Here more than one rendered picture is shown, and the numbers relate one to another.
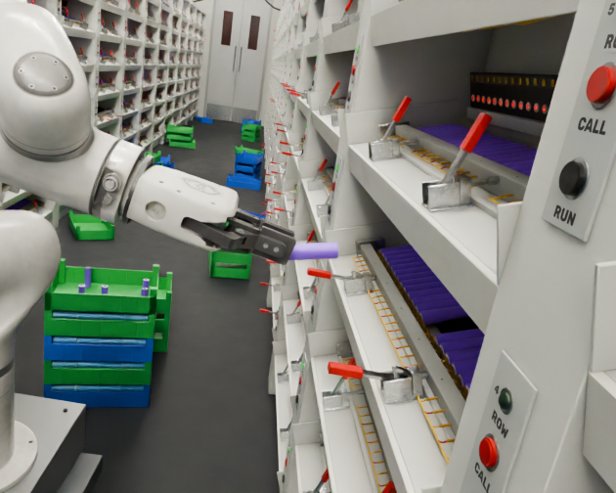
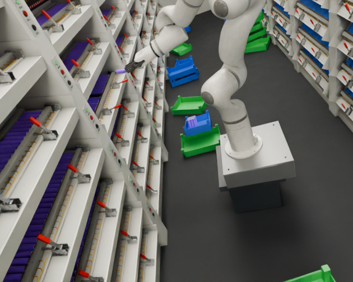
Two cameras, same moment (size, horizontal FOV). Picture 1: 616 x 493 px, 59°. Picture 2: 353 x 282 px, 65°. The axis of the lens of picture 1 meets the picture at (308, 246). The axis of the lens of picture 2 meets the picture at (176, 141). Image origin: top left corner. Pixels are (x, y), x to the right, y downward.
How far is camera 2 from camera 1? 1.90 m
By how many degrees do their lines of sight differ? 123
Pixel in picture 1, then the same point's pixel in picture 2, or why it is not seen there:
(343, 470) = (130, 128)
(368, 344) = (115, 97)
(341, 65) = not seen: outside the picture
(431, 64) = not seen: hidden behind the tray
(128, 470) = (240, 267)
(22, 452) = (229, 150)
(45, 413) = (235, 166)
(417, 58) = not seen: hidden behind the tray
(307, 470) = (141, 182)
